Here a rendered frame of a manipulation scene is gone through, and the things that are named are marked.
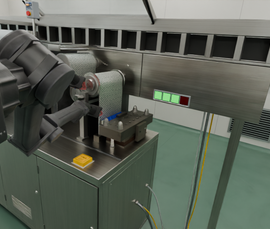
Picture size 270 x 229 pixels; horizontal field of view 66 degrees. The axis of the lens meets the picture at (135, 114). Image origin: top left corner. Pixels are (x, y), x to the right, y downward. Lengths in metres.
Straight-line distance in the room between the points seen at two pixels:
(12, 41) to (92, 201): 0.96
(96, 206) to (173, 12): 3.32
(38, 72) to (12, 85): 0.06
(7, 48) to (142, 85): 1.15
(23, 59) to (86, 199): 0.96
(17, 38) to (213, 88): 1.07
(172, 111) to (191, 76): 2.72
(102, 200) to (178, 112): 3.02
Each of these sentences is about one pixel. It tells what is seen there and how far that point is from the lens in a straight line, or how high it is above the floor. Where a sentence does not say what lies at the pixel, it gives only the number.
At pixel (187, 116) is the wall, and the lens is 3.90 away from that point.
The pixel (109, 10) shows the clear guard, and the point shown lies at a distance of 1.58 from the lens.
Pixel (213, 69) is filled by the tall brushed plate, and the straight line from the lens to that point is 1.26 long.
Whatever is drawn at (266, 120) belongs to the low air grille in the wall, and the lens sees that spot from 3.70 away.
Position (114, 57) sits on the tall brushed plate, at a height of 1.39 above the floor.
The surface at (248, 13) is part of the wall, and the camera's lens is 3.61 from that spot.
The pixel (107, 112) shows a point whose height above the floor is 1.07.
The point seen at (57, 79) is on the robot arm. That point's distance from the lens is 0.34.
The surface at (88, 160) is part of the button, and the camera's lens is 1.12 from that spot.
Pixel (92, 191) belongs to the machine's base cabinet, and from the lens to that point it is 1.15.
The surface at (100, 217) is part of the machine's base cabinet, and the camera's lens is 1.22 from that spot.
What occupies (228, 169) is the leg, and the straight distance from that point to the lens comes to 1.61.
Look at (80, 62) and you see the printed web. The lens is 1.45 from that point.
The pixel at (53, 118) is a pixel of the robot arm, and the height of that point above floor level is 1.24.
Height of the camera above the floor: 1.53
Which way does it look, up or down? 20 degrees down
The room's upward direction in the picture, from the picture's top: 4 degrees clockwise
